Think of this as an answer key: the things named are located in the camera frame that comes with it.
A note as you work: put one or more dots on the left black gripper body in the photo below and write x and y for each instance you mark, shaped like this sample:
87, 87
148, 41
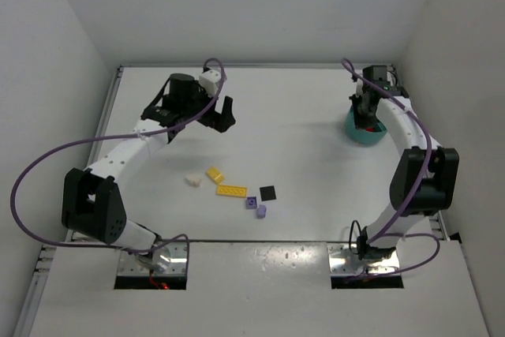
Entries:
213, 117

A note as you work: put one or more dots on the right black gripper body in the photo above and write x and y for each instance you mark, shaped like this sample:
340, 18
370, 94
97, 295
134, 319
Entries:
365, 107

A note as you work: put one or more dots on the purple lego brick stud up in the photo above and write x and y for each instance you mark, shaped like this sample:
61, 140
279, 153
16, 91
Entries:
251, 203

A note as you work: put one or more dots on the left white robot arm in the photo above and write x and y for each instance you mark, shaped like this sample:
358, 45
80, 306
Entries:
92, 200

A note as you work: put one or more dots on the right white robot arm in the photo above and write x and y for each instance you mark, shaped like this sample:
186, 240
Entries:
424, 180

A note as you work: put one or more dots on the teal round divided container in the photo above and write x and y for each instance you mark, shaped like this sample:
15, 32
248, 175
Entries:
361, 136

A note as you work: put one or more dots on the yellow lego slope brick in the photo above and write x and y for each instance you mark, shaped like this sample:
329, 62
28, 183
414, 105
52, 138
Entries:
215, 175

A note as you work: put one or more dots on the white lego piece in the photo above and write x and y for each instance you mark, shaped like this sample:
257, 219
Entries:
193, 180

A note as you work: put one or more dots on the yellow long lego plate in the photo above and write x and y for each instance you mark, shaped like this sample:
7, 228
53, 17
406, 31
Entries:
231, 191

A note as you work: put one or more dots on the black square lego plate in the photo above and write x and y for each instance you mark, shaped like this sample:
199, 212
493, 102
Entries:
268, 193

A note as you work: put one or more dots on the purple lego brick sideways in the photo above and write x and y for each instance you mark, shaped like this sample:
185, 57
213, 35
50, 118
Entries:
261, 211

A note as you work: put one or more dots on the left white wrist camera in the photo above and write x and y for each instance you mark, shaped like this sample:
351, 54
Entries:
209, 80

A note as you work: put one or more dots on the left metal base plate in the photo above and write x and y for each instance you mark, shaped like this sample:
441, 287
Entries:
170, 261

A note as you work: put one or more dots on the metal base plate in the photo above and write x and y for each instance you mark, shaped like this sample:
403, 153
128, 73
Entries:
170, 261
343, 263

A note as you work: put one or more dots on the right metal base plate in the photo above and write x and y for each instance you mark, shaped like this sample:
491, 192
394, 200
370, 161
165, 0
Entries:
343, 263

